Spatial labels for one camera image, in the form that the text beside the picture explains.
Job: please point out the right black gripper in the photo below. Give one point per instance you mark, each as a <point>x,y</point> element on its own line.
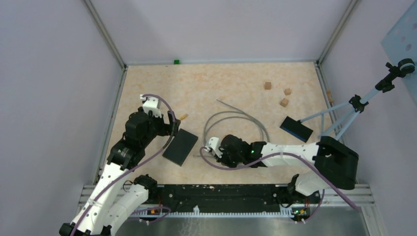
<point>223,159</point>

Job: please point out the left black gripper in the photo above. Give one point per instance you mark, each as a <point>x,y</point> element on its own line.
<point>166,129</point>

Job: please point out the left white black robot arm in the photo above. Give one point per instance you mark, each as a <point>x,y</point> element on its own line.
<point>102,215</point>

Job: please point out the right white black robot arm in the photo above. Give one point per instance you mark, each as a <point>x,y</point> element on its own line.
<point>331,163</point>

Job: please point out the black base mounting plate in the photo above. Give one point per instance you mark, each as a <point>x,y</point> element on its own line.
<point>228,198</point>

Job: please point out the wooden cube near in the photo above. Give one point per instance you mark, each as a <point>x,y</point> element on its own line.
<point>284,102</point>

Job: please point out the wooden cube middle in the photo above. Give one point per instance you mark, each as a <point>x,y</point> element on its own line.
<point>287,91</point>

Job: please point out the light blue tripod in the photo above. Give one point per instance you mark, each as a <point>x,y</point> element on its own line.
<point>358,103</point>

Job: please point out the light blue perforated panel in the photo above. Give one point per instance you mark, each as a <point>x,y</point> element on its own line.
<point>401,40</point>

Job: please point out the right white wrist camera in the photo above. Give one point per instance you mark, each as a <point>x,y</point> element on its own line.
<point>212,143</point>

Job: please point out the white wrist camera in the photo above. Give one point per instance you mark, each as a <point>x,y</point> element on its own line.
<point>212,143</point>
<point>151,105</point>

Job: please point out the black network switch box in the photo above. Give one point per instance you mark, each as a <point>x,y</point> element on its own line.
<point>180,147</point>

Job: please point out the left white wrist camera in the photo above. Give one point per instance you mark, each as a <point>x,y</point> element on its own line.
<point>151,105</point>

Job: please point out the black blue switch box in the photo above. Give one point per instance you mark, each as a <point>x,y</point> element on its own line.
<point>296,129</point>

